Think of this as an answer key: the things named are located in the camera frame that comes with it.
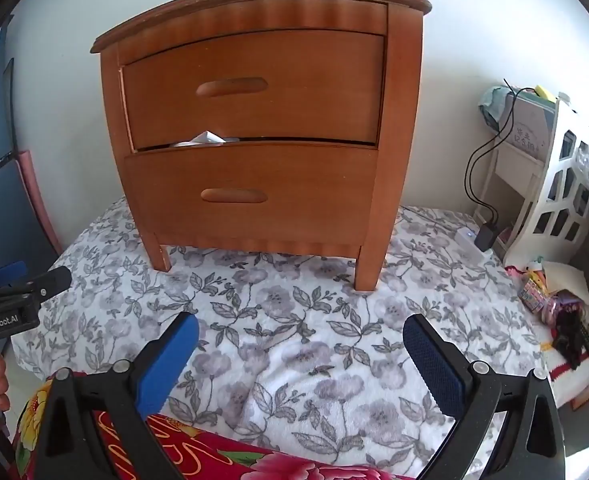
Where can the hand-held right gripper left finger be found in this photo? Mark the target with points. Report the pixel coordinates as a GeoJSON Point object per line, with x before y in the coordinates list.
{"type": "Point", "coordinates": [169, 365]}

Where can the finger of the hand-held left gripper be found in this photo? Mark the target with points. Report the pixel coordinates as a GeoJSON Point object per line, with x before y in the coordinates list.
{"type": "Point", "coordinates": [9, 272]}
{"type": "Point", "coordinates": [49, 282]}

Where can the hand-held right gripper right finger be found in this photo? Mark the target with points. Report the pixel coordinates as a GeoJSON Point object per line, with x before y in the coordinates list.
{"type": "Point", "coordinates": [434, 365]}

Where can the white cloth pieces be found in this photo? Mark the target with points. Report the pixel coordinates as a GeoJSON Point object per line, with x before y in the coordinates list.
{"type": "Point", "coordinates": [205, 137]}

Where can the wooden nightstand drawer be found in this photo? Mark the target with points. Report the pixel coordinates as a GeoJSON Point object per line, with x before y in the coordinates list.
{"type": "Point", "coordinates": [314, 185]}
{"type": "Point", "coordinates": [284, 105]}

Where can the pink rolled mat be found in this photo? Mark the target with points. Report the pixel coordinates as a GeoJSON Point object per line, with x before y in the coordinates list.
{"type": "Point", "coordinates": [39, 200]}

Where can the dark blue panel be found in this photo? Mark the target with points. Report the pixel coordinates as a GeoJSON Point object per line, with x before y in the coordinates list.
{"type": "Point", "coordinates": [4, 185]}

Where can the red floral blanket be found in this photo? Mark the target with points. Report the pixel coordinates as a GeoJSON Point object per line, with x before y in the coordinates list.
{"type": "Point", "coordinates": [199, 457]}

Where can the colourful cube toy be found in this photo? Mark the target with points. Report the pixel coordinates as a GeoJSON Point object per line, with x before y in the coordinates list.
{"type": "Point", "coordinates": [534, 295]}

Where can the white power strip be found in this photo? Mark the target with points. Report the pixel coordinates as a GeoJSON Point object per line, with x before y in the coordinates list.
{"type": "Point", "coordinates": [462, 242]}

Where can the grey floral bedsheet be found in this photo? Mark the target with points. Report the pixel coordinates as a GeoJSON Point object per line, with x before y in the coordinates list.
{"type": "Point", "coordinates": [299, 340]}

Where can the black charger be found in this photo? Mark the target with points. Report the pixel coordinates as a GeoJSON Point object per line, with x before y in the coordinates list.
{"type": "Point", "coordinates": [486, 237]}

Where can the white red-striped towel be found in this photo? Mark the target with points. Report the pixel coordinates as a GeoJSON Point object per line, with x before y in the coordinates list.
{"type": "Point", "coordinates": [574, 382]}

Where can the white lattice rack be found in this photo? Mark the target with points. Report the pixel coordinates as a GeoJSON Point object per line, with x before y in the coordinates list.
{"type": "Point", "coordinates": [539, 210]}

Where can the wooden nightstand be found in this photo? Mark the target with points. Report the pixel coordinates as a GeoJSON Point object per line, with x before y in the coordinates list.
{"type": "Point", "coordinates": [399, 160]}

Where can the grey book box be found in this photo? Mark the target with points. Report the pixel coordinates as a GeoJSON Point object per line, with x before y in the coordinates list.
{"type": "Point", "coordinates": [529, 125]}

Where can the teal cloth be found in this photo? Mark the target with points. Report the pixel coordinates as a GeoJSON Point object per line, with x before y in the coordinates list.
{"type": "Point", "coordinates": [492, 105]}

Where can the yellow sponge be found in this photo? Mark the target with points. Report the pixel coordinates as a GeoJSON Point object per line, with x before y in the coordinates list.
{"type": "Point", "coordinates": [543, 91]}

